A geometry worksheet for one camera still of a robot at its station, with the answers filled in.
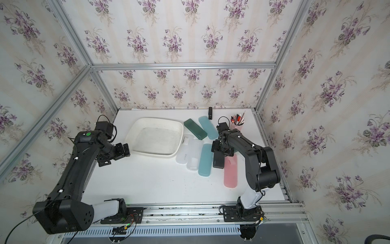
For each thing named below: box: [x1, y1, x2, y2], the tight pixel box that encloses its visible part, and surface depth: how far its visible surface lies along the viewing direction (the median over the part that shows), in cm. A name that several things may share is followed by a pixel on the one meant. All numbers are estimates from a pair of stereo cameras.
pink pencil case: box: [223, 154, 238, 189], surface depth 90 cm
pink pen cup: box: [230, 114, 245, 132], surface depth 101 cm
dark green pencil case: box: [183, 118, 208, 141], surface depth 109 cm
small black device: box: [208, 106, 213, 120], surface depth 117 cm
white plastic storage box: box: [124, 116, 184, 158], surface depth 106 cm
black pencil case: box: [212, 150, 225, 169], surface depth 90 cm
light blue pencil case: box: [198, 115, 219, 140], surface depth 109 cm
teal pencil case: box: [198, 143, 213, 177], surface depth 93 cm
